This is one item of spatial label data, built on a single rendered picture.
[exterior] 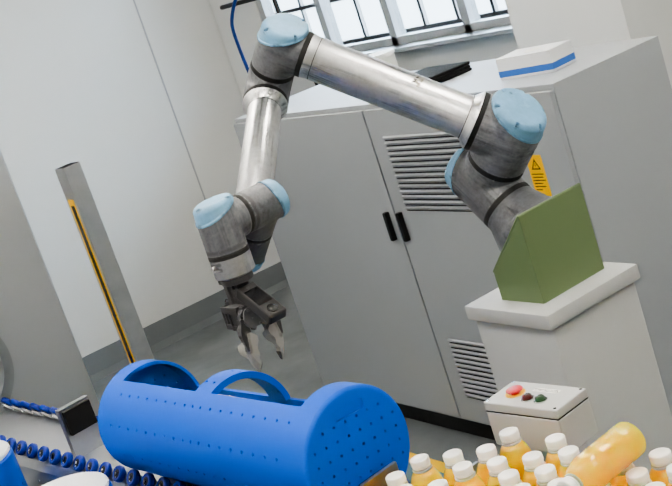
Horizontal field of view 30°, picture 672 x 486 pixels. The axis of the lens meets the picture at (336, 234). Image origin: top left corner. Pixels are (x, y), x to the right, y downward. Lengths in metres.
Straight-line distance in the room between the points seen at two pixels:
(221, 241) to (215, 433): 0.45
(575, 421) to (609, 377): 0.65
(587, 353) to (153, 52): 5.38
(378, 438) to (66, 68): 5.50
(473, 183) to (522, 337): 0.40
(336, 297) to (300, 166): 0.63
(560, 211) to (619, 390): 0.47
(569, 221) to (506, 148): 0.25
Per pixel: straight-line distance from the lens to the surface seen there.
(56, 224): 7.82
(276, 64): 3.12
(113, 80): 7.98
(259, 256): 2.79
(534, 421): 2.57
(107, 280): 3.89
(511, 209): 3.14
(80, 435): 3.73
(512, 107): 3.09
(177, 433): 2.93
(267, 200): 2.68
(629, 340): 3.24
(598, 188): 4.14
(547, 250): 3.11
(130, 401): 3.13
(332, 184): 5.24
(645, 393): 3.30
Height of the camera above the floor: 2.10
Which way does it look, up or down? 13 degrees down
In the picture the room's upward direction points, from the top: 19 degrees counter-clockwise
